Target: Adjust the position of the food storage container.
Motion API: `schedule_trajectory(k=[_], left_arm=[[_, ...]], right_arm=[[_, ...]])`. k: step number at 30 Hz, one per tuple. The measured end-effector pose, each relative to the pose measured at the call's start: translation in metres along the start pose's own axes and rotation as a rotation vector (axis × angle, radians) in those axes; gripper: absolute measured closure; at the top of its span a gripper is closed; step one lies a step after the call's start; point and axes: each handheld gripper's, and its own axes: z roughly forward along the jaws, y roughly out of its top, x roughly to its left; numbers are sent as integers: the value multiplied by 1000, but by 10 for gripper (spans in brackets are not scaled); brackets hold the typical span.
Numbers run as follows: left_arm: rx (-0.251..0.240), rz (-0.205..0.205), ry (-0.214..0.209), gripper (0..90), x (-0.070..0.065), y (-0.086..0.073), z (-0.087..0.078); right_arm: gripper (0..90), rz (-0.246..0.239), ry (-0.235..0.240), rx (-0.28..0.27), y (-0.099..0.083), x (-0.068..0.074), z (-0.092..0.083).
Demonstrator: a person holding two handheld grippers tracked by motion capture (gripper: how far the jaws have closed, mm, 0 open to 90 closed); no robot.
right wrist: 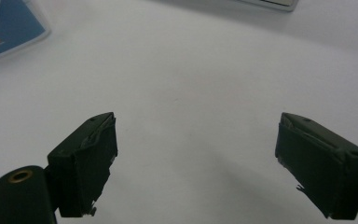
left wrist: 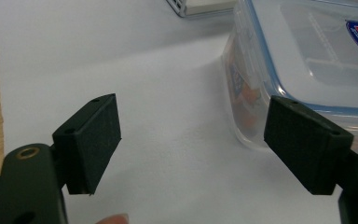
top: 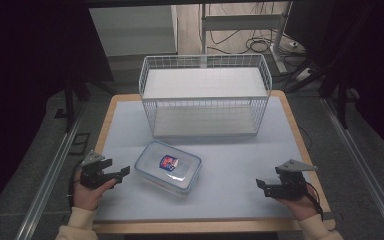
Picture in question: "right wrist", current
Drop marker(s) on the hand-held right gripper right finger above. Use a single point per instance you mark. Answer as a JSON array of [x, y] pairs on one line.
[[326, 168]]

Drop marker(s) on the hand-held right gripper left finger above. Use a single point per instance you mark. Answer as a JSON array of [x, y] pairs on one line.
[[84, 165]]

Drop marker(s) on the blue packet with clear edge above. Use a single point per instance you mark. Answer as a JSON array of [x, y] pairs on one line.
[[6, 28]]

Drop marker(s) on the white flat box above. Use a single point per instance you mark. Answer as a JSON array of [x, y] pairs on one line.
[[268, 3]]

